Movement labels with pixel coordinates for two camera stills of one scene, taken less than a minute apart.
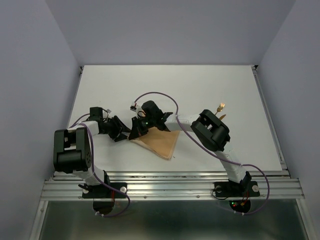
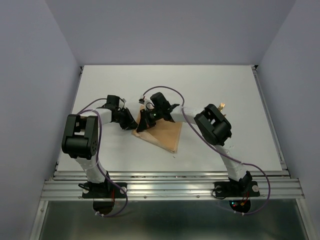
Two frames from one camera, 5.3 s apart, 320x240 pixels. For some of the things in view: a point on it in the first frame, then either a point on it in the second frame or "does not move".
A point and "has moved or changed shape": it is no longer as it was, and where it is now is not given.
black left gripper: (117, 136) -> (131, 123)
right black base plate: (229, 189) does not move
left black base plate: (101, 191) does not move
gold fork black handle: (221, 106) does not move
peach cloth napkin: (161, 142) has moved or changed shape
